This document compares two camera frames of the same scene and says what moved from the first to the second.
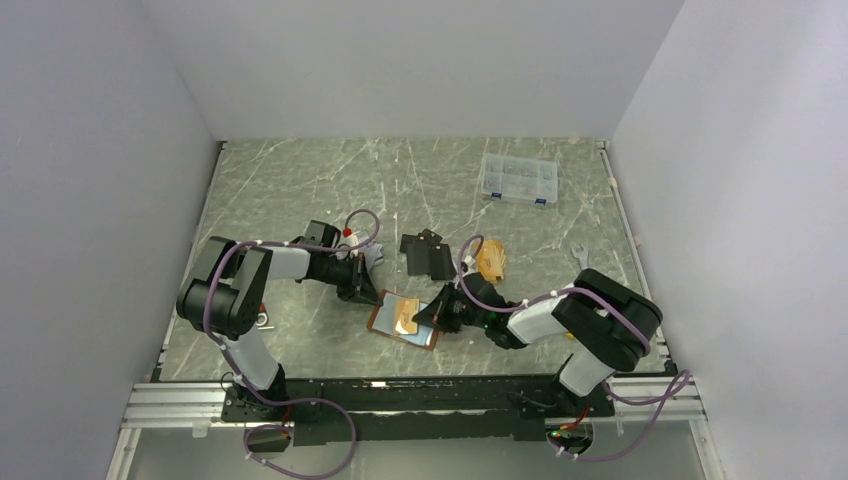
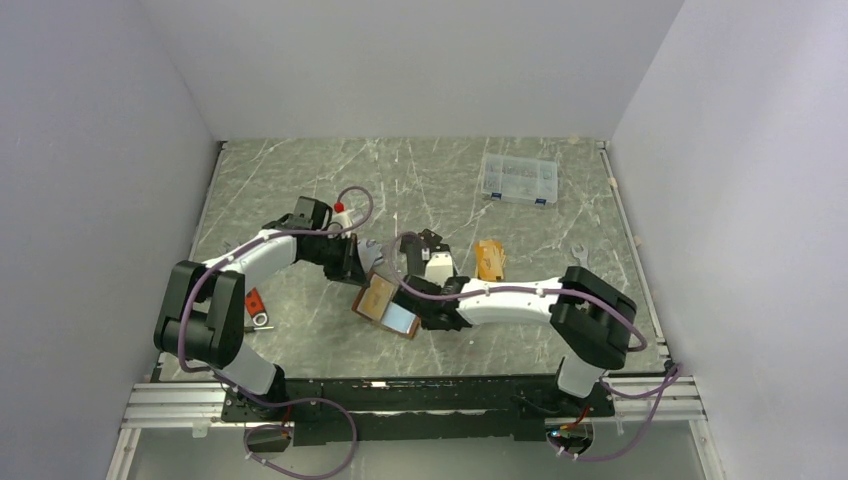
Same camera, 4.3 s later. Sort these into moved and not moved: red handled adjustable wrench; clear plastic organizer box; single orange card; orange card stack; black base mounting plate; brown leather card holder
Moved: single orange card; brown leather card holder
Not moved: orange card stack; red handled adjustable wrench; black base mounting plate; clear plastic organizer box
